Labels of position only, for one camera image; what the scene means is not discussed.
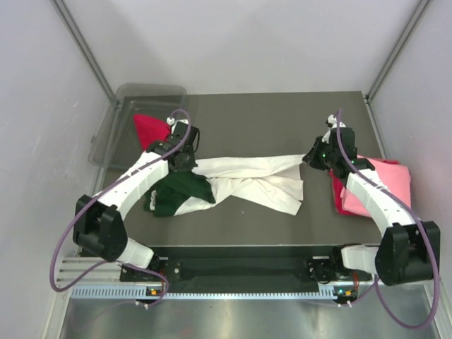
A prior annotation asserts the white and green t-shirt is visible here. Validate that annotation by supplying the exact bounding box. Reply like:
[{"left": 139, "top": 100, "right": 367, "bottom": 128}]
[{"left": 143, "top": 155, "right": 304, "bottom": 218}]

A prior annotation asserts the pink t-shirt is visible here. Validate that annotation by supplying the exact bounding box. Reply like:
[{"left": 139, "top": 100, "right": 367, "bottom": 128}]
[{"left": 347, "top": 165, "right": 411, "bottom": 207}]

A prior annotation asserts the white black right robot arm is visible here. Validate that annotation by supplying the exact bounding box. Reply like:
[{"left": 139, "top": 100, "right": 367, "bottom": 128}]
[{"left": 303, "top": 124, "right": 440, "bottom": 286}]

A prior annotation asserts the crimson red t-shirt in bin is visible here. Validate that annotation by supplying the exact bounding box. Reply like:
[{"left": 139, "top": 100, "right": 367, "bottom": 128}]
[{"left": 133, "top": 114, "right": 171, "bottom": 151}]

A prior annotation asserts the clear grey plastic bin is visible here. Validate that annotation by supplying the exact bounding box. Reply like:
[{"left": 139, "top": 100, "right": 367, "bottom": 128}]
[{"left": 88, "top": 83, "right": 186, "bottom": 170}]

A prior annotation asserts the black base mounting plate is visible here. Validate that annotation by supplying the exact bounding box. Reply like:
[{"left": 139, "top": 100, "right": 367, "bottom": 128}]
[{"left": 119, "top": 246, "right": 371, "bottom": 285}]

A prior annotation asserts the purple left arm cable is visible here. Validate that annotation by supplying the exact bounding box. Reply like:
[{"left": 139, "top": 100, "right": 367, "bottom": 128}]
[{"left": 49, "top": 108, "right": 194, "bottom": 319}]

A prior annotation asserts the grey slotted cable duct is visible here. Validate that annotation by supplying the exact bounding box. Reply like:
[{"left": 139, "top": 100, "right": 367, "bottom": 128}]
[{"left": 69, "top": 282, "right": 354, "bottom": 300}]

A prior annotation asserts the right aluminium frame post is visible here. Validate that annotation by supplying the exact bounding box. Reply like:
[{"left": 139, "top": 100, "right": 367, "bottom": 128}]
[{"left": 364, "top": 0, "right": 432, "bottom": 105}]

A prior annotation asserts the aluminium frame post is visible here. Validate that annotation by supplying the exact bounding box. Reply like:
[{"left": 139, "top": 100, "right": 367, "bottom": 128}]
[
  {"left": 50, "top": 0, "right": 115, "bottom": 102},
  {"left": 364, "top": 0, "right": 432, "bottom": 105}
]

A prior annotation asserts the left aluminium frame post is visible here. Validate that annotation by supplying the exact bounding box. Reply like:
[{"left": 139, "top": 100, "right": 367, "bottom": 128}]
[{"left": 50, "top": 0, "right": 115, "bottom": 102}]

